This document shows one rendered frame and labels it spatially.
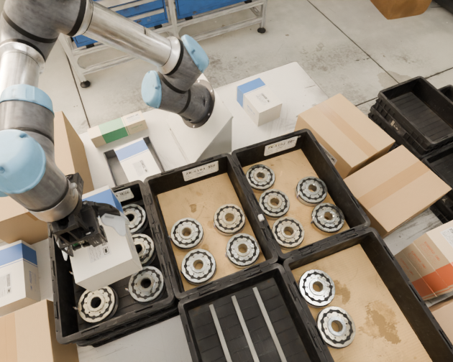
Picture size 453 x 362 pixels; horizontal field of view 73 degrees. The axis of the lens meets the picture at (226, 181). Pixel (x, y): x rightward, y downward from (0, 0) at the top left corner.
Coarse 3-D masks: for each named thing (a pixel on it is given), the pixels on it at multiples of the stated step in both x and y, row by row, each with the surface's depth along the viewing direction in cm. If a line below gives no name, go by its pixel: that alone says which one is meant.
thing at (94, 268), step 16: (96, 192) 73; (112, 192) 75; (112, 240) 67; (128, 240) 69; (80, 256) 66; (96, 256) 66; (112, 256) 65; (128, 256) 65; (80, 272) 64; (96, 272) 64; (112, 272) 67; (128, 272) 70; (96, 288) 70
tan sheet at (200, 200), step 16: (224, 176) 111; (176, 192) 108; (192, 192) 108; (208, 192) 108; (224, 192) 108; (176, 208) 105; (192, 208) 105; (208, 208) 105; (208, 224) 102; (208, 240) 99; (224, 240) 99; (256, 240) 99; (176, 256) 96; (224, 256) 96; (224, 272) 94; (192, 288) 91
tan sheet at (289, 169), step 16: (272, 160) 114; (288, 160) 114; (304, 160) 114; (288, 176) 111; (304, 176) 111; (288, 192) 107; (304, 208) 104; (272, 224) 101; (304, 224) 101; (304, 240) 99
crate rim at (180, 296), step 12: (216, 156) 103; (228, 156) 103; (180, 168) 101; (144, 180) 99; (240, 180) 98; (252, 204) 94; (156, 216) 92; (156, 228) 90; (264, 228) 90; (276, 252) 86; (168, 264) 85; (264, 264) 85; (228, 276) 83; (240, 276) 83; (204, 288) 82
